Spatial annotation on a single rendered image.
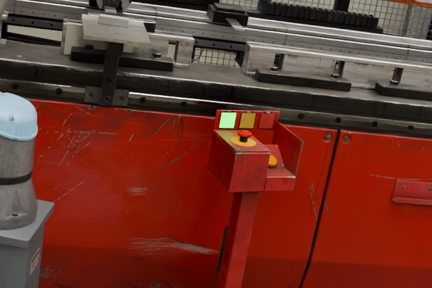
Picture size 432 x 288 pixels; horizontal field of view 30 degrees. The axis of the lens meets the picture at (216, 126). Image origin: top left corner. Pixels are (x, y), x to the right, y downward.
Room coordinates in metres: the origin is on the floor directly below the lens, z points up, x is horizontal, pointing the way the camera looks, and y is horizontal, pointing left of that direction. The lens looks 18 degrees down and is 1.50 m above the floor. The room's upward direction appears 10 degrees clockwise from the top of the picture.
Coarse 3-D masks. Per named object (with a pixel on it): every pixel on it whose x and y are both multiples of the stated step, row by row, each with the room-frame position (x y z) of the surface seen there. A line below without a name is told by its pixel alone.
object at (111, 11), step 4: (88, 0) 2.60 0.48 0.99; (92, 0) 2.52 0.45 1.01; (120, 0) 2.54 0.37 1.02; (92, 4) 2.52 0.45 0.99; (96, 4) 2.53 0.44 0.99; (120, 4) 2.54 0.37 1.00; (104, 8) 2.44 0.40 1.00; (108, 8) 2.44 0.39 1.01; (112, 8) 2.45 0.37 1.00; (116, 8) 2.54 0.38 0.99; (120, 8) 2.54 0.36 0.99; (108, 12) 2.39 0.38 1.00; (112, 12) 2.40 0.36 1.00
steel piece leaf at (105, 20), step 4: (100, 16) 2.23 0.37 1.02; (100, 20) 2.23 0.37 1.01; (104, 20) 2.23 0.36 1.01; (108, 20) 2.23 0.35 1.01; (112, 20) 2.24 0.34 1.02; (116, 20) 2.24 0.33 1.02; (120, 20) 2.24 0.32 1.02; (124, 20) 2.24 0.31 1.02; (128, 20) 2.24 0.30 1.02; (108, 24) 2.23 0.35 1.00; (112, 24) 2.24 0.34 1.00; (116, 24) 2.24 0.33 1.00; (120, 24) 2.24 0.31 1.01; (124, 24) 2.24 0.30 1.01; (128, 24) 2.24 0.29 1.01
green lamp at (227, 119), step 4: (224, 112) 2.14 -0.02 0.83; (228, 112) 2.15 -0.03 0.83; (224, 116) 2.14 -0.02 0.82; (228, 116) 2.15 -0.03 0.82; (232, 116) 2.15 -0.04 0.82; (220, 120) 2.14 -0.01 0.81; (224, 120) 2.14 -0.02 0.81; (228, 120) 2.15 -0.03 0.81; (232, 120) 2.15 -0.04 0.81; (220, 124) 2.14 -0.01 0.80; (224, 124) 2.14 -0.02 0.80; (228, 124) 2.15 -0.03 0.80; (232, 124) 2.15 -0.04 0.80
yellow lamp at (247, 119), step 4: (244, 116) 2.17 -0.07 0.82; (248, 116) 2.17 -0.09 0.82; (252, 116) 2.18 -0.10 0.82; (240, 120) 2.16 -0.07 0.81; (244, 120) 2.17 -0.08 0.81; (248, 120) 2.17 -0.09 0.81; (252, 120) 2.18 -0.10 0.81; (240, 124) 2.16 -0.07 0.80; (244, 124) 2.17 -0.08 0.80; (248, 124) 2.18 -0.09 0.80; (252, 124) 2.18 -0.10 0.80; (252, 128) 2.18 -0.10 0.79
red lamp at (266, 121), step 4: (260, 116) 2.19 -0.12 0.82; (264, 116) 2.20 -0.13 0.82; (268, 116) 2.20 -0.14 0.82; (272, 116) 2.21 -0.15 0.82; (260, 120) 2.19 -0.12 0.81; (264, 120) 2.20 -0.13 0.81; (268, 120) 2.20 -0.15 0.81; (272, 120) 2.21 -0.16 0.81; (260, 124) 2.19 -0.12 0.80; (264, 124) 2.20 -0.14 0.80; (268, 124) 2.20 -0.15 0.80; (272, 124) 2.21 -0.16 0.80; (260, 128) 2.19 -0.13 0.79; (264, 128) 2.20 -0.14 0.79; (268, 128) 2.21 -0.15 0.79; (272, 128) 2.21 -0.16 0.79
